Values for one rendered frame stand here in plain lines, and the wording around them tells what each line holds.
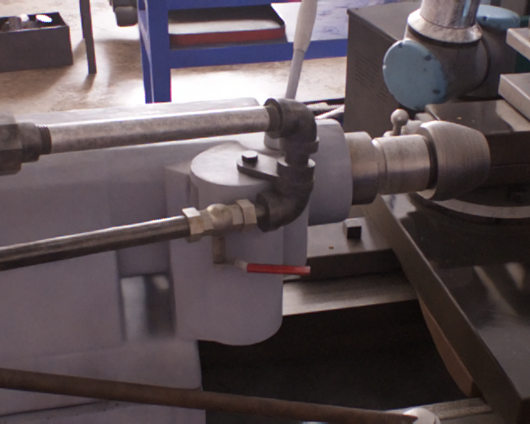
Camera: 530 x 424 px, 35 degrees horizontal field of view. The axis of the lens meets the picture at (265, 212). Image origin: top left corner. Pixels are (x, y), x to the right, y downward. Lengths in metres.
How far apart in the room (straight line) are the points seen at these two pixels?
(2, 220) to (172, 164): 0.16
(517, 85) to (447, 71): 0.47
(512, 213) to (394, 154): 0.31
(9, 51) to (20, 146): 4.02
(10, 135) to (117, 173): 0.21
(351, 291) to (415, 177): 0.30
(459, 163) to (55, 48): 3.85
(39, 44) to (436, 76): 3.17
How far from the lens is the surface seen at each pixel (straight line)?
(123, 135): 0.64
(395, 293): 1.18
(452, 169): 0.92
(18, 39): 4.61
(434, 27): 1.73
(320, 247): 1.20
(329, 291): 1.18
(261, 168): 0.75
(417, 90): 1.76
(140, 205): 0.81
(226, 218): 0.71
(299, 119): 0.71
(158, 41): 2.65
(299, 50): 0.83
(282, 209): 0.73
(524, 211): 1.19
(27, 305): 0.84
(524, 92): 1.26
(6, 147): 0.60
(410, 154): 0.92
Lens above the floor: 1.50
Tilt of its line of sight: 29 degrees down
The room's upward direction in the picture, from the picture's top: straight up
